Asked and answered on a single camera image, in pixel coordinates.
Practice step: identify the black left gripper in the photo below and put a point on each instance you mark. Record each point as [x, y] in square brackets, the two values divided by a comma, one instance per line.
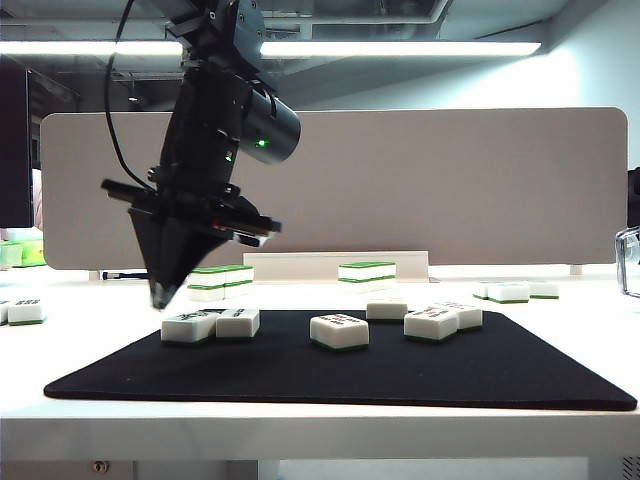
[200, 205]

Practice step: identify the bird print mahjong tile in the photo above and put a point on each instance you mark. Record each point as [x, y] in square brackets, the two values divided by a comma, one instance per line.
[185, 331]

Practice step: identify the black blue screwdriver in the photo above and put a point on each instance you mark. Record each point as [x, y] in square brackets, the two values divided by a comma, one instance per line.
[120, 275]

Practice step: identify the white divider foot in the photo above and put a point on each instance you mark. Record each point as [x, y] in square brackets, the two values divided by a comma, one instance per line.
[94, 276]
[576, 270]

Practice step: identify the white divider base cover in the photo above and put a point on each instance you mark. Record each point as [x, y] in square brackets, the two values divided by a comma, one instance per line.
[300, 265]

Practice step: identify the yellow green package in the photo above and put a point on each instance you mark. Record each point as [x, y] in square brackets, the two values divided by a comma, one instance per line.
[32, 255]

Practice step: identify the white green box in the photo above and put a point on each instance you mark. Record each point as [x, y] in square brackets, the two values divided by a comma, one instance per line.
[10, 255]

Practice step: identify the black fabric mat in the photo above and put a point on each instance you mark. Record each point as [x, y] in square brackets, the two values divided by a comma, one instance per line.
[300, 375]

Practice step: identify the dark cabinet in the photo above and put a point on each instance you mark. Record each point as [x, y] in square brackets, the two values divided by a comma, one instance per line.
[15, 150]

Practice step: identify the metal table bolt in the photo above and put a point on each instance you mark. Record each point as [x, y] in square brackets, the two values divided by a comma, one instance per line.
[99, 467]

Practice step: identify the grey fabric desk divider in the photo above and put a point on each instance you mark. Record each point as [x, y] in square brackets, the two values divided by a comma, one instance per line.
[450, 190]

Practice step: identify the long ceiling light strip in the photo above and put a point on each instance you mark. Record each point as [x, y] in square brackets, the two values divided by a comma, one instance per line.
[400, 48]

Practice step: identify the clear plastic container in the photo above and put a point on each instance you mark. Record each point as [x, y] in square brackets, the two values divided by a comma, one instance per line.
[619, 250]

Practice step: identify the black background object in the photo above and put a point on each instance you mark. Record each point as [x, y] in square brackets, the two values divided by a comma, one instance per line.
[635, 200]

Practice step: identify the grey vented panel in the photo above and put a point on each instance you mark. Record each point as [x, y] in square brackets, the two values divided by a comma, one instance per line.
[631, 467]

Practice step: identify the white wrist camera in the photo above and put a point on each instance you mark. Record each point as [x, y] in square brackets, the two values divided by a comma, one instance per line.
[255, 241]

